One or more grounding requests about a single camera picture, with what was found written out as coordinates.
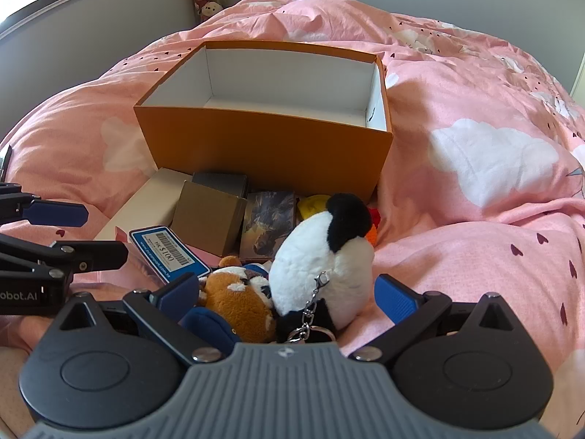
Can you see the white long box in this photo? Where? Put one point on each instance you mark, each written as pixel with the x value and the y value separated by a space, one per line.
pixel 155 196

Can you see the orange crochet toy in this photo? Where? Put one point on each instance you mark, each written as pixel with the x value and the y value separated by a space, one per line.
pixel 371 233

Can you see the grey box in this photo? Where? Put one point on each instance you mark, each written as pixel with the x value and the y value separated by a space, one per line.
pixel 219 183

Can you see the blue card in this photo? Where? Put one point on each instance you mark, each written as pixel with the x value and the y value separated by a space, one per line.
pixel 155 247

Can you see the brown bear plush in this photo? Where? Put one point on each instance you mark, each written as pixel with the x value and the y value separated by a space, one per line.
pixel 233 302

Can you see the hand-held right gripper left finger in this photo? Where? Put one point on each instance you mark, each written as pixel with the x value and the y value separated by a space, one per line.
pixel 178 293

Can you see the illustrated card box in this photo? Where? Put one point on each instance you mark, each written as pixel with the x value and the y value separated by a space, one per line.
pixel 265 219

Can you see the yellow tape measure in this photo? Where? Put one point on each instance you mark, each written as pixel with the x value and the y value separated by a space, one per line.
pixel 311 206

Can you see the brown cardboard box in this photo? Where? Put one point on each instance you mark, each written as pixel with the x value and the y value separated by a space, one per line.
pixel 205 219

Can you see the white and black plush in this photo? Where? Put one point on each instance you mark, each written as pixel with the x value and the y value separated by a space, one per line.
pixel 301 265

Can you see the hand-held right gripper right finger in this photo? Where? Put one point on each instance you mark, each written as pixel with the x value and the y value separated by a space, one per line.
pixel 393 298

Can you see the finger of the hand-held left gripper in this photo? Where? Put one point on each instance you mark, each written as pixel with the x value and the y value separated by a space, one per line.
pixel 59 215
pixel 91 255

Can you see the orange cardboard box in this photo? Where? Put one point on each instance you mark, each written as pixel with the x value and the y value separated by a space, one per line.
pixel 274 146

